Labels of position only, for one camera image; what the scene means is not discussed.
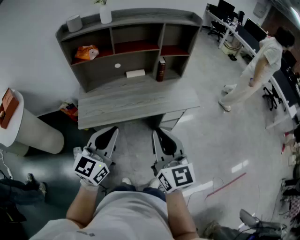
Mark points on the person's white shirt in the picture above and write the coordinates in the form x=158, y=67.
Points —
x=131, y=218

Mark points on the long white office desk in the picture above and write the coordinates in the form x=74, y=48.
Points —
x=246, y=44

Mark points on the brown box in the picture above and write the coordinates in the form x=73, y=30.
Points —
x=8, y=107

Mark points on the white ribbed vase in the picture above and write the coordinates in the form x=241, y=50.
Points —
x=105, y=14

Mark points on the orange snack bag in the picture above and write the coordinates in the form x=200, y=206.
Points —
x=85, y=52

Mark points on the person's left shoe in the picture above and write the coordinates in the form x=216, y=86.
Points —
x=126, y=181

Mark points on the grey cylinder pot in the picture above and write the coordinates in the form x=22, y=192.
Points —
x=74, y=23

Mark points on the white round side table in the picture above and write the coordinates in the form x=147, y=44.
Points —
x=35, y=133

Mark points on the person's right forearm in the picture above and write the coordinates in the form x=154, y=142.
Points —
x=179, y=215

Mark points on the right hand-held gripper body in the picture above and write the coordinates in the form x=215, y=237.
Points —
x=180, y=153

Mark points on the black office chair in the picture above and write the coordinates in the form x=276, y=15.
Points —
x=273, y=97
x=216, y=29

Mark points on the person's shoe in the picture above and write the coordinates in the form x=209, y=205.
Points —
x=154, y=183
x=126, y=181

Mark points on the grey wooden shelf desk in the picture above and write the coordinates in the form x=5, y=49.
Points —
x=140, y=20

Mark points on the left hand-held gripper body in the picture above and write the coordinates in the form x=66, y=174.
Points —
x=103, y=153

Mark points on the white flat box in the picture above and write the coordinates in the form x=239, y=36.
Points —
x=135, y=73

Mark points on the person's left forearm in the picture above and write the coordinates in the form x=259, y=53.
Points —
x=80, y=206

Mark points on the person's right shoe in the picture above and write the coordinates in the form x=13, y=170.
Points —
x=154, y=183

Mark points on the person's dark jeans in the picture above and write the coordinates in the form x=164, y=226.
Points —
x=150, y=192

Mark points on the green plant with flower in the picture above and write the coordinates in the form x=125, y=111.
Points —
x=100, y=2

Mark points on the dark red bottle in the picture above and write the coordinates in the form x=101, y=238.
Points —
x=161, y=70

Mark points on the grey wooden table top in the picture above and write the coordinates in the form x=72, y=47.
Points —
x=138, y=103

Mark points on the black monitor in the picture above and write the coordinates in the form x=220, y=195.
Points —
x=225, y=6
x=254, y=29

